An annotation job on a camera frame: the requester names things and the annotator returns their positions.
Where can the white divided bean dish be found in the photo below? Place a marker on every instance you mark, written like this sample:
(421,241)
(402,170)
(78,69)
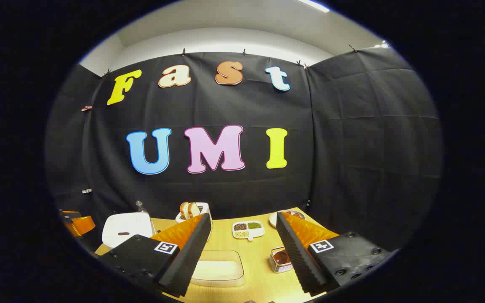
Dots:
(247,231)

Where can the brown wooden spoon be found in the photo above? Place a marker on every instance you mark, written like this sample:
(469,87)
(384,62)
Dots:
(280,257)

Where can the red meat piece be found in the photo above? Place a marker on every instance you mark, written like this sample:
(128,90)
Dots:
(296,214)

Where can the white rice cooker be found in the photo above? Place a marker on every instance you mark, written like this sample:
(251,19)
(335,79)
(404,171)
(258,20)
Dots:
(124,225)

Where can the white round plate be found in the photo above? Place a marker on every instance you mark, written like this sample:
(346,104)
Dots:
(273,219)

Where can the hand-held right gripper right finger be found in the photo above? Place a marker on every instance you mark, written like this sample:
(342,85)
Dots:
(297,256)

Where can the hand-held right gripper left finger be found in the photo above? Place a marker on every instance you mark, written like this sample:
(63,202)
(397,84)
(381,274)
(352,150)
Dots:
(187,256)

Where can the copper clip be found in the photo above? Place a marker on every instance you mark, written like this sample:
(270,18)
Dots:
(86,108)

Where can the bread slice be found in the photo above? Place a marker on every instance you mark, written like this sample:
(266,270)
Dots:
(194,209)
(183,210)

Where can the white ceiling light strip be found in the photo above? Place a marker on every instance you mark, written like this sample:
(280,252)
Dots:
(314,5)

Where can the clear box of white rice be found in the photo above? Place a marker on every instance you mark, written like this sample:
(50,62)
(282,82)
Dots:
(219,269)

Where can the white toaster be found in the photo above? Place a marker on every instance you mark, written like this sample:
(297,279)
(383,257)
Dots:
(203,207)

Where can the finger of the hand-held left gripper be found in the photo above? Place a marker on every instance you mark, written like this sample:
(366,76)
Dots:
(83,225)
(69,215)

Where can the small glass bottle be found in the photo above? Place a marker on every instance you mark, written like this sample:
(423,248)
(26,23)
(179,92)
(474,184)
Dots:
(141,207)

